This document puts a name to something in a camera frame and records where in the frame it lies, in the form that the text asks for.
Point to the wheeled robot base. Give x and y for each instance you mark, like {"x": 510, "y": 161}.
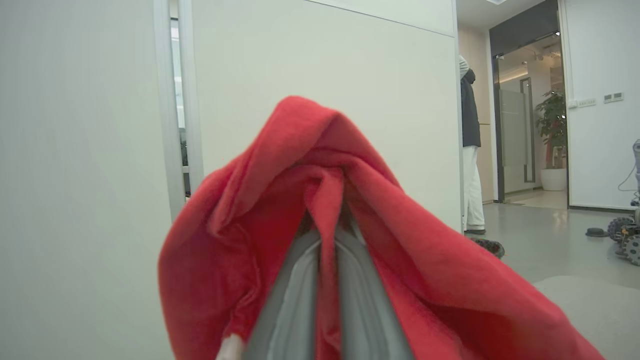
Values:
{"x": 627, "y": 235}

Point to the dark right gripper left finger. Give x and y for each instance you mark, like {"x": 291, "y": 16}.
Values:
{"x": 295, "y": 310}

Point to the white wall switch panel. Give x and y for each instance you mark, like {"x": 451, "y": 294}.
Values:
{"x": 613, "y": 97}

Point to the green potted plant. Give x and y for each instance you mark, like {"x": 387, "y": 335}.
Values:
{"x": 552, "y": 120}

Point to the dark round patterned object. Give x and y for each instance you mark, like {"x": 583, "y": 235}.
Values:
{"x": 490, "y": 247}

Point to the grey partition post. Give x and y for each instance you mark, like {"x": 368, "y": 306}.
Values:
{"x": 170, "y": 100}

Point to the person in dark jacket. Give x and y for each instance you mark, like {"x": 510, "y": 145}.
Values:
{"x": 470, "y": 125}

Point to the black floor disc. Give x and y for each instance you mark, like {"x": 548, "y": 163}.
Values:
{"x": 596, "y": 232}

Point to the red and white jersey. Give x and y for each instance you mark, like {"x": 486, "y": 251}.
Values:
{"x": 300, "y": 150}

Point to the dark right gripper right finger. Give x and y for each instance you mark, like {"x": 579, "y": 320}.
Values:
{"x": 367, "y": 310}

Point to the white plant pot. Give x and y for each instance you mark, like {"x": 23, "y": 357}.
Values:
{"x": 554, "y": 179}

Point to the glass door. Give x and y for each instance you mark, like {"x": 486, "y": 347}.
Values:
{"x": 512, "y": 130}

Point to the white wall socket strip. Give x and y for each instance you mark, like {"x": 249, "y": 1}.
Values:
{"x": 582, "y": 103}

